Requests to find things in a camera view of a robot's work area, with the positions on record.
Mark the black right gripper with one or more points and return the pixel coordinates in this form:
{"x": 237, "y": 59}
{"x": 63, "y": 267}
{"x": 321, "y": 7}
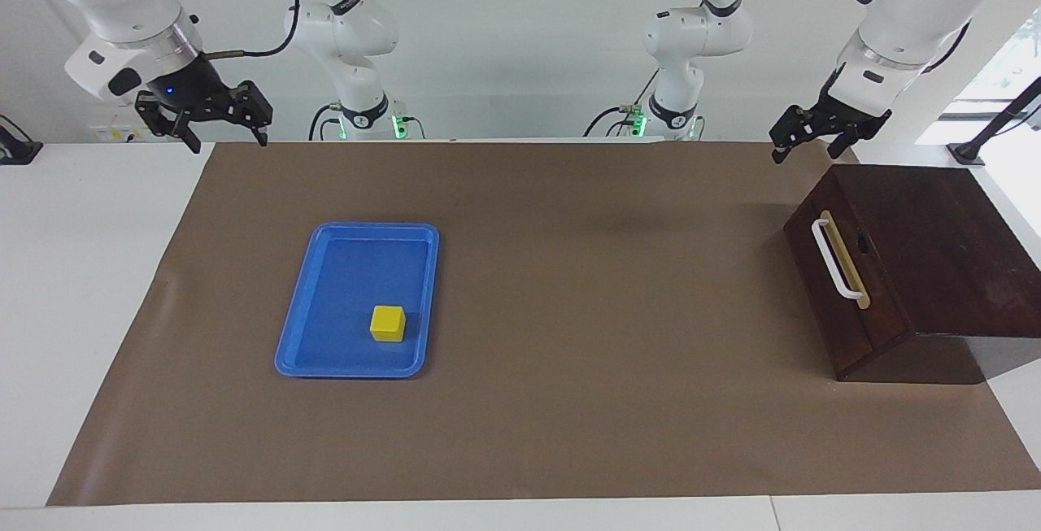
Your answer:
{"x": 191, "y": 85}

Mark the bright window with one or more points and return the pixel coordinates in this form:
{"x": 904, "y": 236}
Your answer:
{"x": 1017, "y": 51}

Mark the black table clamp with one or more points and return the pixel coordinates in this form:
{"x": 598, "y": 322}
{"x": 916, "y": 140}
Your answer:
{"x": 16, "y": 153}

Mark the brown table mat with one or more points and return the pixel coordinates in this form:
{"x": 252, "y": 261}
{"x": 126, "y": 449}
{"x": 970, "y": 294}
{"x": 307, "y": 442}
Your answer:
{"x": 569, "y": 352}

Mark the dark wooden drawer cabinet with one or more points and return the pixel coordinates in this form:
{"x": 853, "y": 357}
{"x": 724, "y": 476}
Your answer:
{"x": 960, "y": 254}

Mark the blue plastic tray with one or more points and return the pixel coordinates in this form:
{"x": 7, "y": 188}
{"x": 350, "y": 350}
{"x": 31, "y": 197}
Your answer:
{"x": 350, "y": 295}

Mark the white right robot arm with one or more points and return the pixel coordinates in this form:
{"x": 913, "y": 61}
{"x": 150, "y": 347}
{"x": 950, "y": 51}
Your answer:
{"x": 122, "y": 10}

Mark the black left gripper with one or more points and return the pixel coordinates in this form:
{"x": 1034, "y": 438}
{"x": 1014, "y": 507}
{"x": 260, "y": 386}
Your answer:
{"x": 846, "y": 123}

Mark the black camera stand pole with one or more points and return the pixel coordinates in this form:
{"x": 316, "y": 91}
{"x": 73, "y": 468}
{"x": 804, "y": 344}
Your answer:
{"x": 968, "y": 150}

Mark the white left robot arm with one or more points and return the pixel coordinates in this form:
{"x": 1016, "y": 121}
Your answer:
{"x": 903, "y": 19}

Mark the white wall socket box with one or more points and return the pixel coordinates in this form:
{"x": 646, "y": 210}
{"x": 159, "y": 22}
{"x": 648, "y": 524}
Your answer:
{"x": 110, "y": 134}

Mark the yellow cube block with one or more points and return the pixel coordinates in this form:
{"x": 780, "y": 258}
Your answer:
{"x": 388, "y": 324}

